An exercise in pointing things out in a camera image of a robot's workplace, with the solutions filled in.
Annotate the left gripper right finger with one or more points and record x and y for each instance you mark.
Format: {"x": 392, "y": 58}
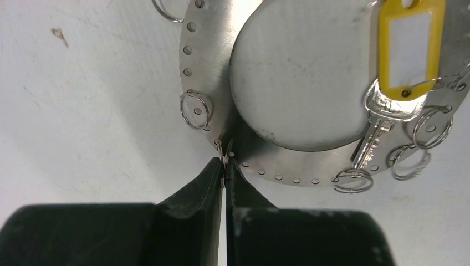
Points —
{"x": 259, "y": 233}

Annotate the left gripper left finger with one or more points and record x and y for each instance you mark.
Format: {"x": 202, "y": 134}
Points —
{"x": 181, "y": 230}

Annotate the perforated metal ring disc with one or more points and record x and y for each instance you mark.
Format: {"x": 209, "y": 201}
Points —
{"x": 207, "y": 40}

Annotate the silver key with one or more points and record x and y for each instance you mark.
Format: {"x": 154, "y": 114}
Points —
{"x": 384, "y": 113}

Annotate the yellow key tag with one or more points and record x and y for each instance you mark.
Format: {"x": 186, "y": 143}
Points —
{"x": 409, "y": 42}

